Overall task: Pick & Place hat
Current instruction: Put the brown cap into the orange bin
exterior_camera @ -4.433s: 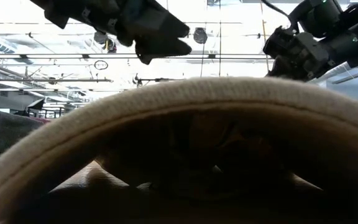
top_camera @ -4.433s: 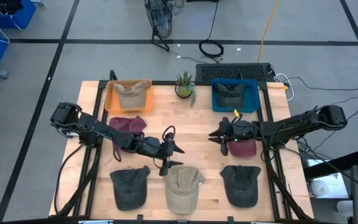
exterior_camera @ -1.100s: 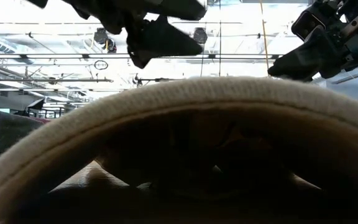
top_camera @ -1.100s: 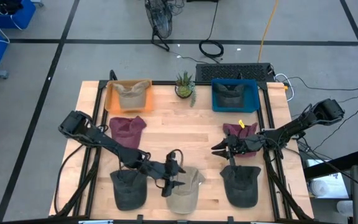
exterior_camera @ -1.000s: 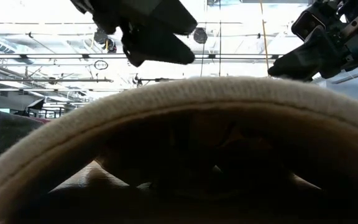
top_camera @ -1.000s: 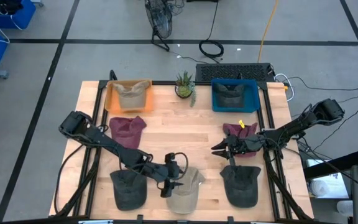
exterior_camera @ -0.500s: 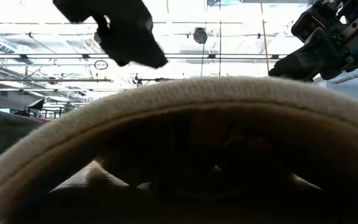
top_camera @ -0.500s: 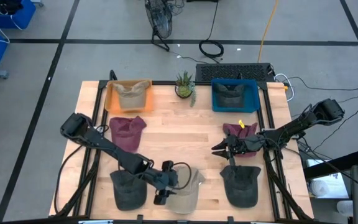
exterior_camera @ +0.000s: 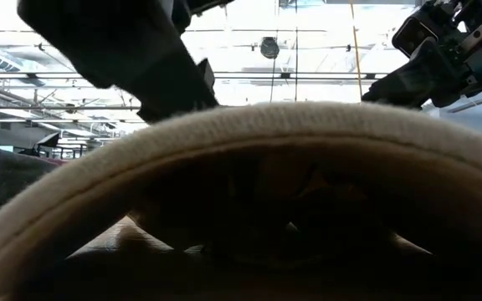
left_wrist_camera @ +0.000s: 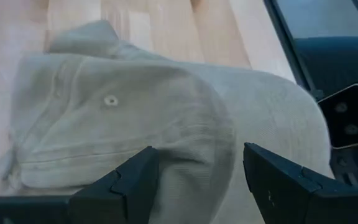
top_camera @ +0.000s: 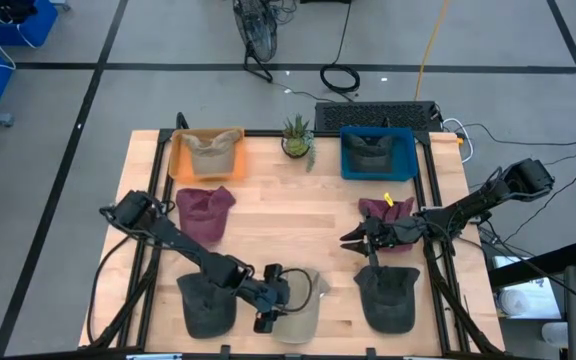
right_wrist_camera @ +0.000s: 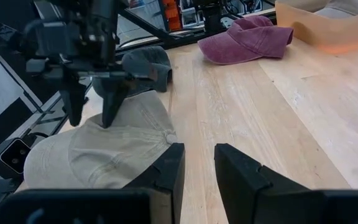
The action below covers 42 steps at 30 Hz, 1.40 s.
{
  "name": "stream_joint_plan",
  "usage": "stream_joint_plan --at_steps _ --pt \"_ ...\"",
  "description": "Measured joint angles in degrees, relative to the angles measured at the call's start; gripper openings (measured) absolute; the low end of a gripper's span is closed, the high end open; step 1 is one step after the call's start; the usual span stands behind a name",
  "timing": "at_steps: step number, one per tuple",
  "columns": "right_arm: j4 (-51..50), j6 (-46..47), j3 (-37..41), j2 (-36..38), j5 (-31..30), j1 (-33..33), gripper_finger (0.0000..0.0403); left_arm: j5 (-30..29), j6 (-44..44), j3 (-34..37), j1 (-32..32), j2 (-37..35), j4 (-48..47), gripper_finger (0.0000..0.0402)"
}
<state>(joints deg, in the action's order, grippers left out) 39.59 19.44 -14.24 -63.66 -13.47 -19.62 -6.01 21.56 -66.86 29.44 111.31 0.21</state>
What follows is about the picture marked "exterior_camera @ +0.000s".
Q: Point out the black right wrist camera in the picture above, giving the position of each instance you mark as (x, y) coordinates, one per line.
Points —
(412, 35)

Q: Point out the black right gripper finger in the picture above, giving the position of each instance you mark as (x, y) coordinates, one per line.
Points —
(429, 79)

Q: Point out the black overhead camera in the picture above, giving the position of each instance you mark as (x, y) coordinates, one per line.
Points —
(269, 47)

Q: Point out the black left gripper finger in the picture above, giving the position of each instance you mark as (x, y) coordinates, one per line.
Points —
(208, 77)
(170, 92)

